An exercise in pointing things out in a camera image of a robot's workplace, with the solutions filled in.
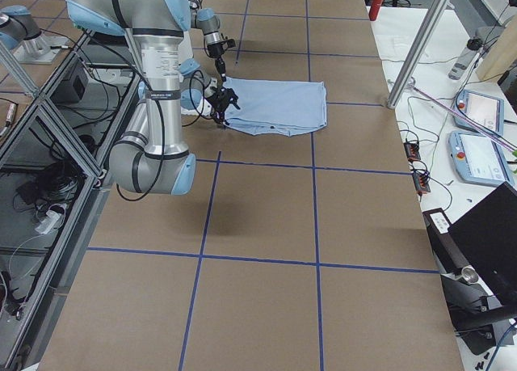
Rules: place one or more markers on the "aluminium frame column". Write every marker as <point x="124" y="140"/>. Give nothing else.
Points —
<point x="425" y="31"/>

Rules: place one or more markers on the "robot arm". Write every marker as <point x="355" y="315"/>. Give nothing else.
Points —
<point x="206" y="20"/>
<point x="151" y="156"/>

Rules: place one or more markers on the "aluminium frame rack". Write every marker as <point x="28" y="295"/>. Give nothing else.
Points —
<point x="54" y="180"/>

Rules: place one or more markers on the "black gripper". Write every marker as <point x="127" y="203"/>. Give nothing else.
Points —
<point x="214" y="99"/>
<point x="216" y="49"/>

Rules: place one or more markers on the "black camera stand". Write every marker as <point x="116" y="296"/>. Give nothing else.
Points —
<point x="477" y="316"/>

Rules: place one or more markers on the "blue teach pendant near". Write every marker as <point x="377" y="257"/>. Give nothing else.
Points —
<point x="478" y="160"/>

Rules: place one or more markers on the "light blue t-shirt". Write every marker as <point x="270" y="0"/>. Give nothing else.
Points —
<point x="286" y="108"/>

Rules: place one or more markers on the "black laptop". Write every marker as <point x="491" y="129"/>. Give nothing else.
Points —
<point x="486" y="236"/>

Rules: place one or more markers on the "red cylinder tube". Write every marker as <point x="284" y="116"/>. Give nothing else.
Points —
<point x="375" y="6"/>

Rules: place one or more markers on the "blue teach pendant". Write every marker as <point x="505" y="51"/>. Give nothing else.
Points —
<point x="483" y="109"/>
<point x="478" y="160"/>

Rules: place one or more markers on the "blue teach pendant far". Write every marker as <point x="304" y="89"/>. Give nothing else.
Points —
<point x="483" y="109"/>

